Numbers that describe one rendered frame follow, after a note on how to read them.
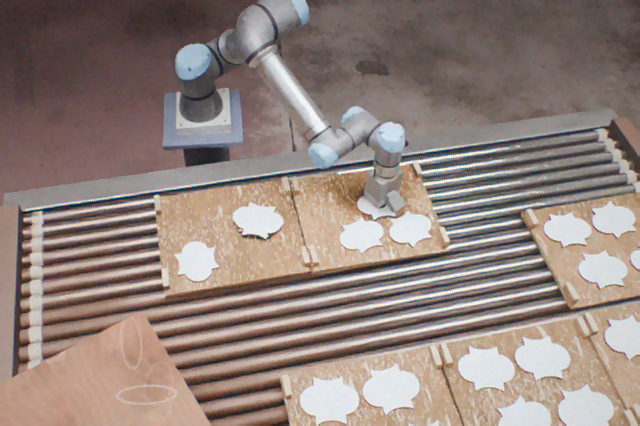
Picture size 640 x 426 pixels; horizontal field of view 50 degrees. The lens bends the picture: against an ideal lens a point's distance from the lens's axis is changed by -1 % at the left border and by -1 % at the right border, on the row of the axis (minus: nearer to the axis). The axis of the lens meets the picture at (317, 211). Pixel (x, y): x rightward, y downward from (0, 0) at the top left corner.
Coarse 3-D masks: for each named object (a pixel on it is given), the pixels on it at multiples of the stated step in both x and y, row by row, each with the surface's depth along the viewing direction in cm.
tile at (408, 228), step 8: (408, 216) 207; (416, 216) 207; (424, 216) 207; (392, 224) 205; (400, 224) 205; (408, 224) 205; (416, 224) 205; (424, 224) 205; (392, 232) 203; (400, 232) 203; (408, 232) 203; (416, 232) 203; (424, 232) 203; (400, 240) 201; (408, 240) 201; (416, 240) 201
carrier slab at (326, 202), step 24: (408, 168) 220; (312, 192) 212; (336, 192) 213; (360, 192) 213; (408, 192) 214; (312, 216) 206; (336, 216) 207; (360, 216) 207; (432, 216) 208; (312, 240) 201; (336, 240) 201; (384, 240) 202; (432, 240) 202; (336, 264) 196; (360, 264) 196
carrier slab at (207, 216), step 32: (224, 192) 211; (256, 192) 211; (160, 224) 202; (192, 224) 202; (224, 224) 203; (288, 224) 204; (160, 256) 195; (224, 256) 196; (256, 256) 196; (288, 256) 197; (192, 288) 189; (224, 288) 191
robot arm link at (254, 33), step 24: (240, 24) 185; (264, 24) 184; (240, 48) 185; (264, 48) 183; (264, 72) 185; (288, 72) 185; (288, 96) 184; (312, 120) 184; (312, 144) 185; (336, 144) 185
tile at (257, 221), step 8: (256, 208) 204; (264, 208) 204; (272, 208) 204; (240, 216) 201; (248, 216) 201; (256, 216) 202; (264, 216) 202; (272, 216) 202; (240, 224) 200; (248, 224) 200; (256, 224) 200; (264, 224) 200; (272, 224) 200; (280, 224) 200; (248, 232) 198; (256, 232) 198; (264, 232) 198; (272, 232) 198
